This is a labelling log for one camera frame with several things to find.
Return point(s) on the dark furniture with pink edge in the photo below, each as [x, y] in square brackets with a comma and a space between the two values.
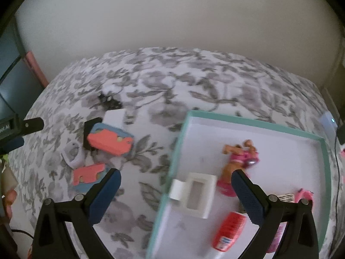
[10, 72]

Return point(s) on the purple packet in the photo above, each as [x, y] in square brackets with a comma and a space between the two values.
[276, 237]

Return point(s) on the black toy car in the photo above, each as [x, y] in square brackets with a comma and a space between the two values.
[108, 101]

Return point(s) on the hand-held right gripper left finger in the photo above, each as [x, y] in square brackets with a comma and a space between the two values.
[105, 197]

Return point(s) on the metal harmonica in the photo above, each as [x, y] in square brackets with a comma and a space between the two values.
[287, 197]

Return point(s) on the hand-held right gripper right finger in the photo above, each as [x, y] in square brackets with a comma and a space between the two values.
[248, 197]

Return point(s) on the small white box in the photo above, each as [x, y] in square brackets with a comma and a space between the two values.
[186, 197]

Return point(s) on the black power adapter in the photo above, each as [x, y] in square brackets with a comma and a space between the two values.
[341, 136]

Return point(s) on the pink watch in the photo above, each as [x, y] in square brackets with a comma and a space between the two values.
[304, 194]

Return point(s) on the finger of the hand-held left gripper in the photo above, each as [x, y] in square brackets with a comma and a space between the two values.
[12, 145]
[33, 125]

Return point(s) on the small orange blue puzzle toy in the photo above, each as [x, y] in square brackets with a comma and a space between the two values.
[87, 178]

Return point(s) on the grey floral blanket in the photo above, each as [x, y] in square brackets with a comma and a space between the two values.
[175, 67]

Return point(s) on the red tube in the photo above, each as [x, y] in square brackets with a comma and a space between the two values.
[229, 232]

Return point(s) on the black charger plug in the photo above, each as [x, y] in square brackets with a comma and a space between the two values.
[89, 136]

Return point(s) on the white charger plug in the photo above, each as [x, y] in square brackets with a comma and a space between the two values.
[115, 118]

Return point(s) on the large orange blue puzzle toy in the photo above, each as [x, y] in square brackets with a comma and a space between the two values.
[110, 140]

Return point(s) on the pink dog toy figure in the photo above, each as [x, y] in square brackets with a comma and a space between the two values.
[237, 162]

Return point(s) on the teal-rimmed white tray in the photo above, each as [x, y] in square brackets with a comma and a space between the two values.
[202, 145]

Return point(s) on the white power strip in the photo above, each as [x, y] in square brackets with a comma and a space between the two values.
[327, 120]

